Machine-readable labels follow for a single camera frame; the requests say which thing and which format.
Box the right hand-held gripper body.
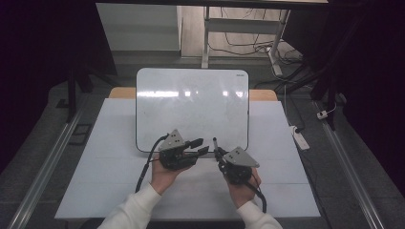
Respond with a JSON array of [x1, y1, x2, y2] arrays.
[[219, 146, 261, 186]]

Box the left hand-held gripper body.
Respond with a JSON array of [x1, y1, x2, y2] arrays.
[[158, 129, 199, 171]]

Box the white dry-erase whiteboard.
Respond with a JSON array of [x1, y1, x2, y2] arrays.
[[136, 67, 250, 154]]

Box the person's left hand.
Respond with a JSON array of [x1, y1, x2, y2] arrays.
[[150, 152, 192, 196]]

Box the person's right hand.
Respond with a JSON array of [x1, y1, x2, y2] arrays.
[[224, 168, 262, 209]]

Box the white power strip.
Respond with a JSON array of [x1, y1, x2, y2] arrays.
[[288, 125, 310, 151]]

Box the white table cover sheet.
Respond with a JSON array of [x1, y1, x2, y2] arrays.
[[54, 97, 321, 220]]

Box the wooden table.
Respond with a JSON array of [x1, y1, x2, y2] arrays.
[[108, 87, 279, 102]]

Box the black stand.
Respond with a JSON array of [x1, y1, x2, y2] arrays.
[[309, 61, 339, 132], [65, 61, 96, 124]]

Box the white cabinet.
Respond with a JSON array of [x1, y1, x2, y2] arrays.
[[96, 3, 182, 52]]

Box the dark curtain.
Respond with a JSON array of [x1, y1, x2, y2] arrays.
[[0, 0, 117, 175], [283, 0, 405, 198]]

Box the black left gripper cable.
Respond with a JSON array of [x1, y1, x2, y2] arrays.
[[135, 133, 170, 194]]

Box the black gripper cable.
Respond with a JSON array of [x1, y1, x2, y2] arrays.
[[244, 180, 267, 214], [135, 133, 170, 194]]

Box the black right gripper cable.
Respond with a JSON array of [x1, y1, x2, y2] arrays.
[[244, 180, 267, 214]]

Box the black floor cables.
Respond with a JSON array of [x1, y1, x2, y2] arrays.
[[208, 7, 304, 66]]

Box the metal floor rail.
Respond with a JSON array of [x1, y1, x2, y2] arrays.
[[8, 106, 84, 229], [313, 100, 387, 229]]

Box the white desk frame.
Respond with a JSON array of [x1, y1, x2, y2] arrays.
[[201, 6, 291, 77]]

